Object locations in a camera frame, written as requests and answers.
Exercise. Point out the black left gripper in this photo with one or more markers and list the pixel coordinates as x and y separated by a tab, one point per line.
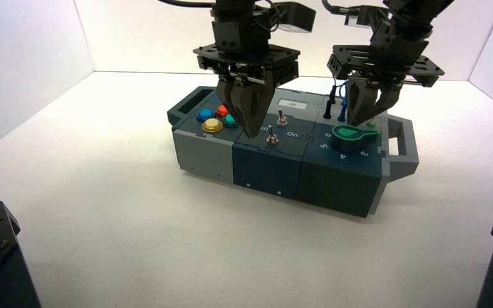
246	59

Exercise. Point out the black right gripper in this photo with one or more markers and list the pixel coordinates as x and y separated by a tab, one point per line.
391	61

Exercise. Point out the metal toggle switch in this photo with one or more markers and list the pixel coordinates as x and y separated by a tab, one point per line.
281	120
272	138

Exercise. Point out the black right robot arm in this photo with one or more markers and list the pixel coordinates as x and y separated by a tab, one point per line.
416	15

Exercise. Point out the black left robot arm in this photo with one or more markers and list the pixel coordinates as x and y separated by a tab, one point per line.
238	10

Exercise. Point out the teal round push button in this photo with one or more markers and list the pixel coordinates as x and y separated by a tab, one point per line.
229	121

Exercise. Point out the orange round push button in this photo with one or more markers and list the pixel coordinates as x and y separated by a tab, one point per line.
221	112

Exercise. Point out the yellow round push button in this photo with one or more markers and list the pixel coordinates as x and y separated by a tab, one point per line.
212	125

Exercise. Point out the white label on box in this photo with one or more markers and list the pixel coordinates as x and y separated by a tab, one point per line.
292	104

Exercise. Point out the blue round push button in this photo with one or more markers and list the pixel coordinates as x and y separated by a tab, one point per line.
205	114

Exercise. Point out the green rotary knob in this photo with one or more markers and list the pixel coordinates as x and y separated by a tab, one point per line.
346	138

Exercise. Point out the grey and blue control box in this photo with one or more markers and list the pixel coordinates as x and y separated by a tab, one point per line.
268	170

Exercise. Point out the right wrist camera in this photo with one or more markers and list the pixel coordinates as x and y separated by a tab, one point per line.
363	16

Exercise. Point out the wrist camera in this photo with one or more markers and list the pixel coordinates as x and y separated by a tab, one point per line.
363	16
295	17

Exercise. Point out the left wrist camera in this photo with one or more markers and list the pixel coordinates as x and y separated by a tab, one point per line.
295	17

